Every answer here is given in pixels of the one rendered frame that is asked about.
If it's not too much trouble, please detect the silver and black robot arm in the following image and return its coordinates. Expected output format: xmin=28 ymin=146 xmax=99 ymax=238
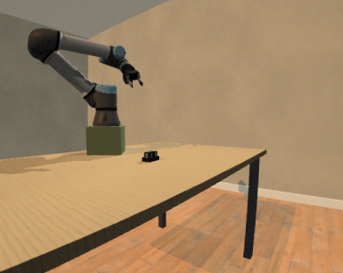
xmin=27 ymin=28 xmax=128 ymax=127

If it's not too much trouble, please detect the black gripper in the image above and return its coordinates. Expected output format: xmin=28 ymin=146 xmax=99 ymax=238
xmin=119 ymin=61 xmax=143 ymax=88

